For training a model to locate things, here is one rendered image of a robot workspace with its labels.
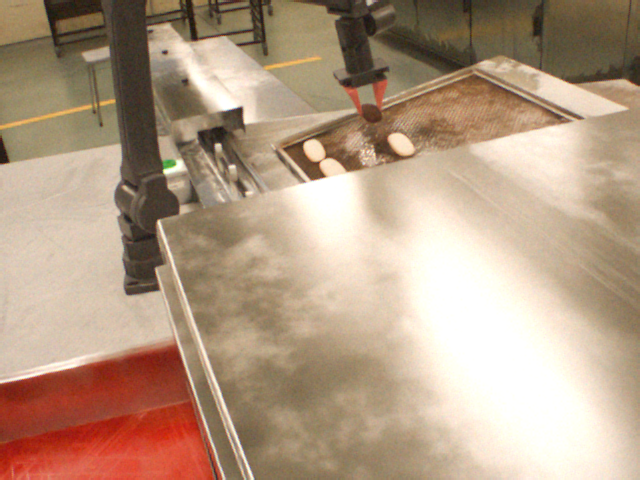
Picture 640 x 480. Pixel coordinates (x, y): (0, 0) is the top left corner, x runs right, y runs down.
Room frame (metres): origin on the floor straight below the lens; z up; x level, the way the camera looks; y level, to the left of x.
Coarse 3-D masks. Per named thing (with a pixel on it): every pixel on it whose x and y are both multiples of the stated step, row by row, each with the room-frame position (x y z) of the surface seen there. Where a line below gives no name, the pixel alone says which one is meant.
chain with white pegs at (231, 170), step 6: (204, 132) 1.56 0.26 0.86; (210, 138) 1.56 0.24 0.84; (210, 144) 1.52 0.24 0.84; (216, 144) 1.43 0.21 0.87; (216, 150) 1.43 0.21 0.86; (222, 156) 1.43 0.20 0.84; (222, 162) 1.40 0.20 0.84; (228, 168) 1.37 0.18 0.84; (234, 168) 1.29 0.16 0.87; (228, 174) 1.33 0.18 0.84; (234, 174) 1.29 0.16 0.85; (234, 180) 1.29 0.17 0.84; (240, 186) 1.26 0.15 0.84; (240, 192) 1.24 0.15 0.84; (246, 192) 1.17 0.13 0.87
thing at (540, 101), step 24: (480, 72) 1.45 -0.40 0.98; (408, 96) 1.41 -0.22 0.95; (432, 96) 1.39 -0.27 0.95; (528, 96) 1.27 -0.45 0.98; (336, 120) 1.36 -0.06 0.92; (384, 120) 1.33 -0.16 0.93; (432, 120) 1.27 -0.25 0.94; (456, 120) 1.25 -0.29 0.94; (480, 120) 1.22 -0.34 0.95; (528, 120) 1.17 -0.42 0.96; (288, 144) 1.32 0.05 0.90; (336, 144) 1.27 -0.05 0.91; (360, 144) 1.25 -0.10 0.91; (384, 144) 1.22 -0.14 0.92
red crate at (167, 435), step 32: (128, 416) 0.63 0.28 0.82; (160, 416) 0.63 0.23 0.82; (192, 416) 0.63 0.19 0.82; (0, 448) 0.59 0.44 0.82; (32, 448) 0.59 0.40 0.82; (64, 448) 0.58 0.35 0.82; (96, 448) 0.58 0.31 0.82; (128, 448) 0.58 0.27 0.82; (160, 448) 0.57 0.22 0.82; (192, 448) 0.57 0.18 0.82
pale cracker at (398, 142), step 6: (390, 138) 1.22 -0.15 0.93; (396, 138) 1.21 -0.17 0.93; (402, 138) 1.20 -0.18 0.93; (390, 144) 1.20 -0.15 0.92; (396, 144) 1.19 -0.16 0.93; (402, 144) 1.18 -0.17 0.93; (408, 144) 1.17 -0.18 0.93; (396, 150) 1.17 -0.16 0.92; (402, 150) 1.16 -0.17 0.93; (408, 150) 1.15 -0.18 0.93; (402, 156) 1.15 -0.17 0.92
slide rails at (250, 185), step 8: (200, 136) 1.55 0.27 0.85; (216, 136) 1.54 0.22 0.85; (208, 144) 1.49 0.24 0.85; (224, 144) 1.48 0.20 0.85; (208, 152) 1.44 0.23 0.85; (224, 152) 1.43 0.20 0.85; (232, 152) 1.42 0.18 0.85; (216, 160) 1.39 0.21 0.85; (232, 160) 1.38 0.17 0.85; (216, 168) 1.35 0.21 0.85; (224, 168) 1.34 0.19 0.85; (240, 168) 1.33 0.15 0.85; (224, 176) 1.30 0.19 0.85; (240, 176) 1.29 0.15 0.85; (248, 176) 1.28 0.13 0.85; (232, 184) 1.25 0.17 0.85; (248, 184) 1.25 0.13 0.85; (232, 192) 1.22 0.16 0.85; (256, 192) 1.21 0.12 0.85
